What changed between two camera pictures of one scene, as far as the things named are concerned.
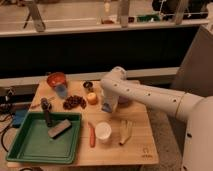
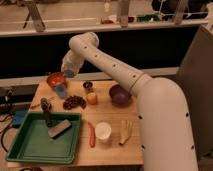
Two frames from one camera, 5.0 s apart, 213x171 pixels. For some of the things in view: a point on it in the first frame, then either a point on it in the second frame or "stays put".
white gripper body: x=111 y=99 to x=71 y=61
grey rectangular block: x=60 y=128 stays put
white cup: x=103 y=132 stays put
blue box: x=18 y=117 stays put
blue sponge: x=107 y=107 to x=69 y=73
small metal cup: x=87 y=84 stays put
